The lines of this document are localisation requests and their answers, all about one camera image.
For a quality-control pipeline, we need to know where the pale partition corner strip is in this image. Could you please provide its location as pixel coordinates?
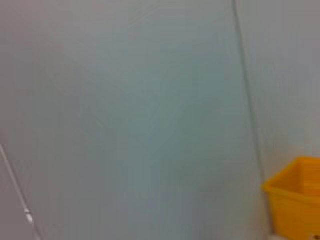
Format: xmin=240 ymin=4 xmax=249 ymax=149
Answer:
xmin=0 ymin=143 xmax=42 ymax=240

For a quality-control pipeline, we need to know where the yellow plastic bin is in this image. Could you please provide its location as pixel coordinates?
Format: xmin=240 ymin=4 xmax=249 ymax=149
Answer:
xmin=261 ymin=156 xmax=320 ymax=240

